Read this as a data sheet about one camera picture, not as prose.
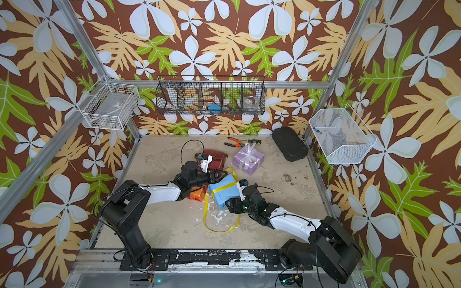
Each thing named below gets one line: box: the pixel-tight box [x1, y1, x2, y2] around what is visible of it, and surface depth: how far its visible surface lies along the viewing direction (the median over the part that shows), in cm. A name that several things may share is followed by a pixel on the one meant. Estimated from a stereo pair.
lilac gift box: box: [232, 146, 265, 176], surface depth 101 cm
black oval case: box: [272, 127, 309, 162], surface depth 110 cm
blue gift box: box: [208, 174, 241, 210], surface depth 88 cm
